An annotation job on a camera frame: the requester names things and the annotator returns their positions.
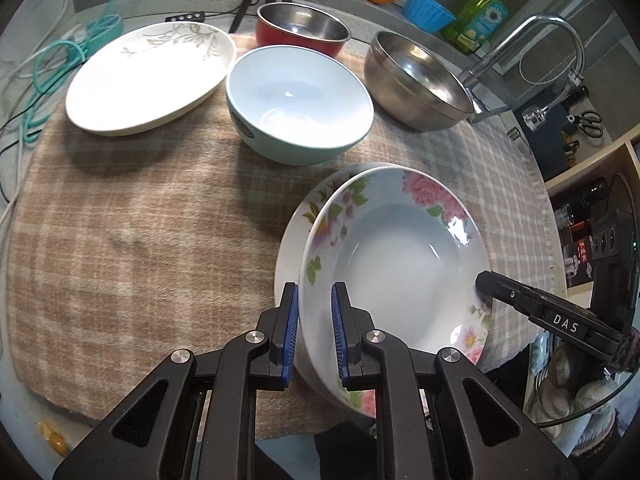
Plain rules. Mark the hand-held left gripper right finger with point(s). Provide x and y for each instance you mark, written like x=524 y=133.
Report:
x=339 y=340

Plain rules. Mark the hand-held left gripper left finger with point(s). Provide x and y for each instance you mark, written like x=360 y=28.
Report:
x=291 y=340

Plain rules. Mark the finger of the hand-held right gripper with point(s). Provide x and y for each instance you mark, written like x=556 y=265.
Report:
x=505 y=292

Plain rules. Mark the white plate with floral rim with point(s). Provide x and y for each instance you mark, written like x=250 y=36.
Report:
x=290 y=240

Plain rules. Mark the pink floral deep plate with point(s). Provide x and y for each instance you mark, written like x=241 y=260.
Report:
x=400 y=260

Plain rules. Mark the large steel bowl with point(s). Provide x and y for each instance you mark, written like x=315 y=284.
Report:
x=415 y=85

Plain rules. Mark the white oval plate leaf print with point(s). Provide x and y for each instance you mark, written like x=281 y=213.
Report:
x=150 y=85

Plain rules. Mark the red steel bowl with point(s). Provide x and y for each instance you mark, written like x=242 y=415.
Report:
x=300 y=22

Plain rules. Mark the person's right hand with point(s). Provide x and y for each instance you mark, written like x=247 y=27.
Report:
x=592 y=395

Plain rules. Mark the dark glass bottle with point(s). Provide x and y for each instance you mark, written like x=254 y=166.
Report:
x=585 y=202

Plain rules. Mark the dark cloth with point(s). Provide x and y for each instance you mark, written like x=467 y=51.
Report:
x=345 y=450

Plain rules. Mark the wooden shelf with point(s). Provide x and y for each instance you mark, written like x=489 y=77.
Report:
x=585 y=170

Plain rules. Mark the black scissors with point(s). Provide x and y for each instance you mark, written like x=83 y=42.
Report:
x=590 y=122

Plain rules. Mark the beige checkered cloth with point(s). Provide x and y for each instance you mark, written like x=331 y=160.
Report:
x=150 y=235

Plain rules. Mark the chrome faucet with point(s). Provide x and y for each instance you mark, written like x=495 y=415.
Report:
x=500 y=52

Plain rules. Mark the light blue bowl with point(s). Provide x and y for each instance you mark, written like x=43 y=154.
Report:
x=300 y=100

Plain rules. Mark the small yellow object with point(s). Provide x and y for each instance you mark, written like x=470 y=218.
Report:
x=52 y=437

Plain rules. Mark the green dish soap bottle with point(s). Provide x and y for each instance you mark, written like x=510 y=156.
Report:
x=480 y=20

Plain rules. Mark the blue fluted cup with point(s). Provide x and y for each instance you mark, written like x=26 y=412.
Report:
x=427 y=10

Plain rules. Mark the black inline remote control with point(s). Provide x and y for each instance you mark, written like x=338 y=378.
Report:
x=185 y=17

